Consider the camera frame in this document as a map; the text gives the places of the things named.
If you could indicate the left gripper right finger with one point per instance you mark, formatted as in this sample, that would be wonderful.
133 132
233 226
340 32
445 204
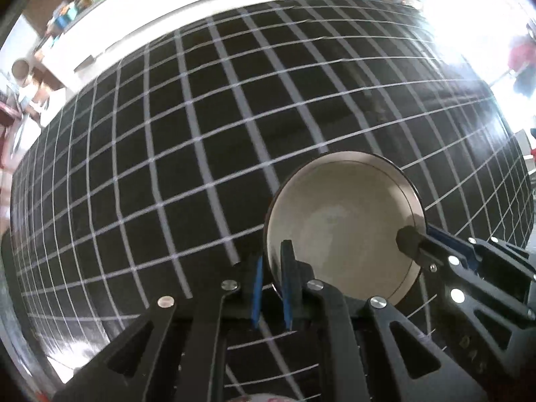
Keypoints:
368 350

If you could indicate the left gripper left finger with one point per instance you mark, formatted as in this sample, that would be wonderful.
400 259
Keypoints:
175 350

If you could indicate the white cabinet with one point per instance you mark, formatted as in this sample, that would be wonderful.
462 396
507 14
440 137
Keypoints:
105 33

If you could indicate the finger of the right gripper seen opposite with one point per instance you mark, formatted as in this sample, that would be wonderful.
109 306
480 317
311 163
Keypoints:
436 247

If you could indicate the black white grid tablecloth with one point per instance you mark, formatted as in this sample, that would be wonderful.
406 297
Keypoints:
159 174

